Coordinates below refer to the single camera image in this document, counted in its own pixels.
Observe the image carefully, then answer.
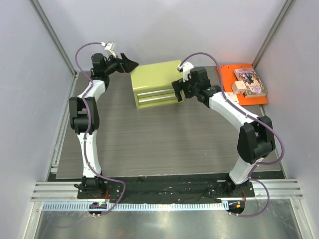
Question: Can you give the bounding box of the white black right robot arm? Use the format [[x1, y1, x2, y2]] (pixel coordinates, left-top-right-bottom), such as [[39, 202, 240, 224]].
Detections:
[[172, 62, 276, 197]]

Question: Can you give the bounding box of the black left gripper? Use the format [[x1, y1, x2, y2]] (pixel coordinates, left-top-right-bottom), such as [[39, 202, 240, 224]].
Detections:
[[104, 53, 138, 76]]

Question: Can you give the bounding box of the small beige cube box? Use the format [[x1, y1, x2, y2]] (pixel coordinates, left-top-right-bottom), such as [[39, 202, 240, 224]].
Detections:
[[231, 81, 247, 95]]

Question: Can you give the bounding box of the left aluminium corner post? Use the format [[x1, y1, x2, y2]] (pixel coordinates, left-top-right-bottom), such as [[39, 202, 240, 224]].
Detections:
[[29, 0, 77, 77]]

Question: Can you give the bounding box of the aluminium corner post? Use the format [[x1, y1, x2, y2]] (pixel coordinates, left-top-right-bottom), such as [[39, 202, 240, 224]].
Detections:
[[252, 0, 296, 68], [29, 0, 77, 77]]

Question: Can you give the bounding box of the white red small box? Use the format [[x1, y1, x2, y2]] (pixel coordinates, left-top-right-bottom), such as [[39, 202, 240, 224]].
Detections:
[[225, 92, 239, 104]]

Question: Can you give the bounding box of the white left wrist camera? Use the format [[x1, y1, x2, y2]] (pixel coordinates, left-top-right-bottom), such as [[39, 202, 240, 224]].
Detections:
[[101, 42, 117, 58]]

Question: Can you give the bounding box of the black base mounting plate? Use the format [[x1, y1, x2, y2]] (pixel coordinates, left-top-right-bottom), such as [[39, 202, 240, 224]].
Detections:
[[74, 174, 255, 204]]

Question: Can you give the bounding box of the right aluminium corner post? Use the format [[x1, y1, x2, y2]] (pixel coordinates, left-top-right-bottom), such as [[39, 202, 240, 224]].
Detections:
[[252, 0, 296, 68]]

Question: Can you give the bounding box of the white slotted cable duct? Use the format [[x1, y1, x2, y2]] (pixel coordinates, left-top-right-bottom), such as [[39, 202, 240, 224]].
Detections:
[[42, 201, 229, 212]]

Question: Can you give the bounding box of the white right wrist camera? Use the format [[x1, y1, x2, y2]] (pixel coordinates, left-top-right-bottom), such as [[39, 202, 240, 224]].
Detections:
[[177, 62, 194, 82]]

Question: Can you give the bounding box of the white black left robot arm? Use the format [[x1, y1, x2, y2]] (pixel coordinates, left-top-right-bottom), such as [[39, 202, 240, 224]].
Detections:
[[69, 53, 139, 199]]

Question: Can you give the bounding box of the green metal drawer toolbox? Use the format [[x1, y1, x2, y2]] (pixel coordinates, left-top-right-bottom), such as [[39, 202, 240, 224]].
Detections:
[[130, 60, 182, 110]]

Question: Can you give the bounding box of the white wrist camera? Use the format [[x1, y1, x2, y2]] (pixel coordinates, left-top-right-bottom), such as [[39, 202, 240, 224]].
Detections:
[[101, 42, 117, 58], [177, 62, 194, 82]]

